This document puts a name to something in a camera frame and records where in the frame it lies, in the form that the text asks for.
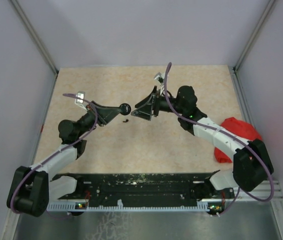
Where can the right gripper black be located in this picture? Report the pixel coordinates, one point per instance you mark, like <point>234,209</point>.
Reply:
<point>145,111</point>

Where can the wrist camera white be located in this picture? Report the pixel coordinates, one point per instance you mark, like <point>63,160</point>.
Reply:
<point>160,77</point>
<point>80,100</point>

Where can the red cloth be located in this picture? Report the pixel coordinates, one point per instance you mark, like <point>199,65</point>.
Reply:
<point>239,128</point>

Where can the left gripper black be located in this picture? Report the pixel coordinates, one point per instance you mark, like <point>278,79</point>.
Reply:
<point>107,113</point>

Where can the white cable duct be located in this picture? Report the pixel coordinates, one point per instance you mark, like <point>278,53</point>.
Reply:
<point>78,206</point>

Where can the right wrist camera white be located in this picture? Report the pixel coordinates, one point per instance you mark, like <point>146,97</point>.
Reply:
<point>160,77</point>

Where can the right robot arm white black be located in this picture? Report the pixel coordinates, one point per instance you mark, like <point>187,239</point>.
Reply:
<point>250,158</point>

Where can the left aluminium frame post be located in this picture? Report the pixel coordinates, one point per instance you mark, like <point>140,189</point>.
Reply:
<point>34,36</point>

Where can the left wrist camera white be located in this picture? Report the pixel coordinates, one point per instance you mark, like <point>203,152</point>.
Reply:
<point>80,100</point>

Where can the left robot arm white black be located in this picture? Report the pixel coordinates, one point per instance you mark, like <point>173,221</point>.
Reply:
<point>33,186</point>

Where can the right aluminium frame post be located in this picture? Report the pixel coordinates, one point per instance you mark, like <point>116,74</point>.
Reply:
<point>271,4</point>

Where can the aluminium frame post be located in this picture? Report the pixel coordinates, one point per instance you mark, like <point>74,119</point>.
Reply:
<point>34,36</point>
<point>271,4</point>

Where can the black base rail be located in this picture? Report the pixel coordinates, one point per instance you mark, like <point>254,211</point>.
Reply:
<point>146,189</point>

